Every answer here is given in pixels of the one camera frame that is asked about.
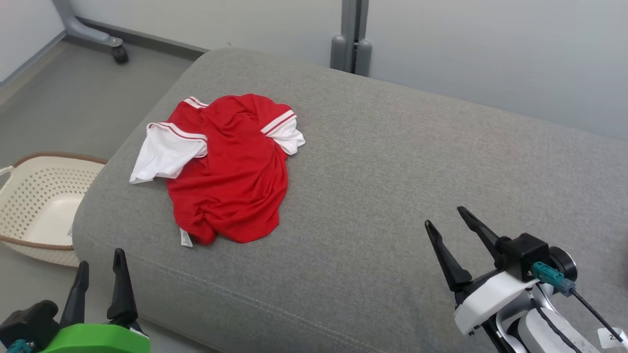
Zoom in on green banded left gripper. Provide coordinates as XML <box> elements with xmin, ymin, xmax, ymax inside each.
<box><xmin>42</xmin><ymin>248</ymin><xmax>152</xmax><ymax>353</ymax></box>

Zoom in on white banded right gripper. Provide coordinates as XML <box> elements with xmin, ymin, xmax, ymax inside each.
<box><xmin>424</xmin><ymin>206</ymin><xmax>540</xmax><ymax>337</ymax></box>

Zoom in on red t-shirt white sleeves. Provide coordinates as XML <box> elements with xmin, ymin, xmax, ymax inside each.
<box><xmin>129</xmin><ymin>93</ymin><xmax>306</xmax><ymax>248</ymax></box>

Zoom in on cream perforated laundry basket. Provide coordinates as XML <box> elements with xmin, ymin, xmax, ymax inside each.
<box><xmin>0</xmin><ymin>151</ymin><xmax>108</xmax><ymax>268</ymax></box>

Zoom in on grey partition foot with caster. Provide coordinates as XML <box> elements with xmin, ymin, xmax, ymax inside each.
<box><xmin>52</xmin><ymin>0</ymin><xmax>130</xmax><ymax>65</ymax></box>

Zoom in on teal connector on right camera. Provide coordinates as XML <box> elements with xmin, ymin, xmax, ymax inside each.
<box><xmin>531</xmin><ymin>261</ymin><xmax>576</xmax><ymax>297</ymax></box>

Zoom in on black cable along right arm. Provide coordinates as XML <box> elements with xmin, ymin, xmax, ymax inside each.
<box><xmin>529</xmin><ymin>298</ymin><xmax>585</xmax><ymax>353</ymax></box>

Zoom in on white paper cable tag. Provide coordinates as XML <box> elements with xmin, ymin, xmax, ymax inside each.
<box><xmin>597</xmin><ymin>327</ymin><xmax>628</xmax><ymax>350</ymax></box>

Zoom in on grey partition post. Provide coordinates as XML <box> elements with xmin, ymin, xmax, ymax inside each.
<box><xmin>330</xmin><ymin>0</ymin><xmax>373</xmax><ymax>77</ymax></box>

